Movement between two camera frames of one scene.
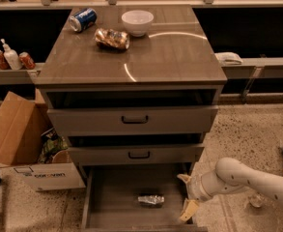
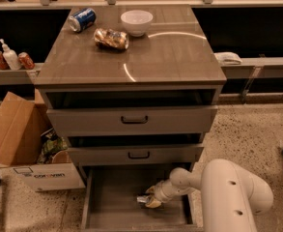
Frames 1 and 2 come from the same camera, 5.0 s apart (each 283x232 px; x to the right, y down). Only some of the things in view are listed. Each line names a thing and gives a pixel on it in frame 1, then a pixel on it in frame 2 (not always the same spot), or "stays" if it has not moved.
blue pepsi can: [83, 18] stays
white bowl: [137, 21] stays
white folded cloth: [229, 58] stays
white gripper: [195, 188] -> [161, 192]
